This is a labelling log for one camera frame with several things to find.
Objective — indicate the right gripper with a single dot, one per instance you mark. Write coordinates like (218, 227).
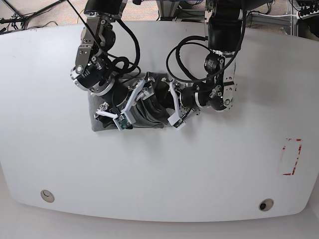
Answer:
(113, 96)

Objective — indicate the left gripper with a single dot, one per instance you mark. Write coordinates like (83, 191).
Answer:
(185, 93)

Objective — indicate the grey T-shirt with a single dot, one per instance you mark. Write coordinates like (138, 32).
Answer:
(161, 117)

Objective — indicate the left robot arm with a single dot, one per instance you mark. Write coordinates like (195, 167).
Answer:
(225, 21)

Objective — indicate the red tape rectangle marking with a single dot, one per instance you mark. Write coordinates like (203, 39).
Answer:
(290, 155)

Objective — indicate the left table grommet hole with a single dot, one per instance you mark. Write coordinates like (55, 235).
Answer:
(47, 196)

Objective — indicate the table grommet hole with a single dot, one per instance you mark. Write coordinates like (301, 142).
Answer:
(47, 196)
(266, 205)

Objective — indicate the right table grommet hole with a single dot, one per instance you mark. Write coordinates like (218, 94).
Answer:
(266, 205)

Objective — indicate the black tripod stand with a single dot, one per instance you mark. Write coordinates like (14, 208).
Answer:
(19, 22)

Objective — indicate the white power strip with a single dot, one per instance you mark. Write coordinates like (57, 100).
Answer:
(307, 15)

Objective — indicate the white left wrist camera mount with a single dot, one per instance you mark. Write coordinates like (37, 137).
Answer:
(175, 119)

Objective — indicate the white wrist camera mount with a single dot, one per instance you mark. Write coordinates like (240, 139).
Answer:
(175, 119)
(125, 119)

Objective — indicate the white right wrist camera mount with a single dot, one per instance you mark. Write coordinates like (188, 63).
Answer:
(125, 119)

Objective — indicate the aluminium frame rail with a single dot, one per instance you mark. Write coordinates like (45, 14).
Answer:
(193, 15)

